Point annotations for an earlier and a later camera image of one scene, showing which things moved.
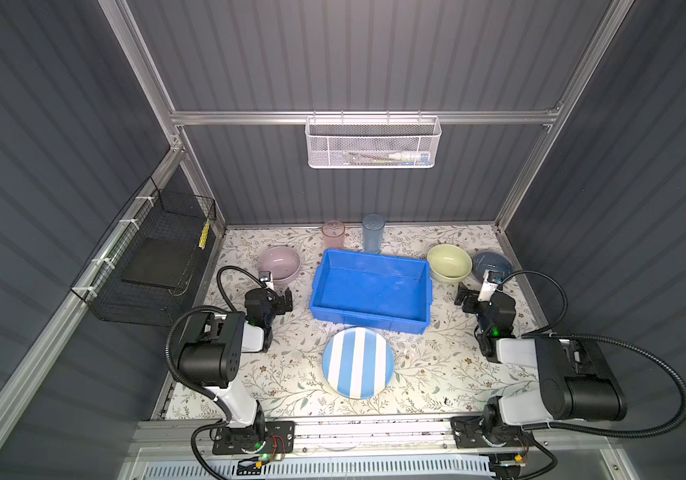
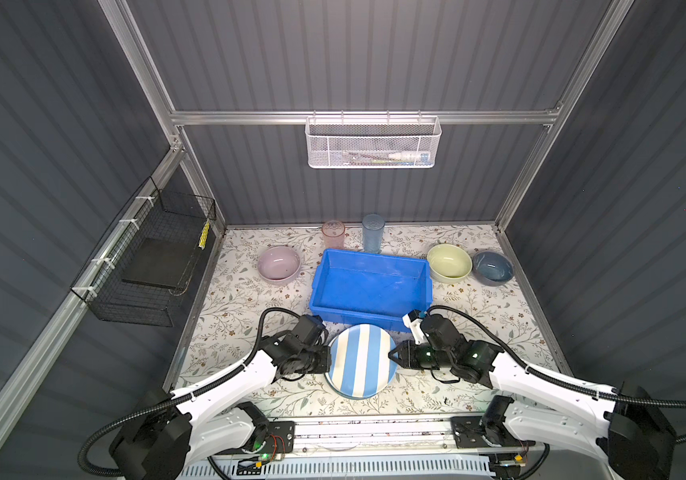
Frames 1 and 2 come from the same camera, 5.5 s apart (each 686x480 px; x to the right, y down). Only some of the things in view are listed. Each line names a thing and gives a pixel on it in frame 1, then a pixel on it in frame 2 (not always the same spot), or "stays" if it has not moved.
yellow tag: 205,232 stays
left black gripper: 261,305 to 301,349
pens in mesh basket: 398,158 stays
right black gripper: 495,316 to 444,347
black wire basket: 141,271 stays
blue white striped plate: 358,363 stays
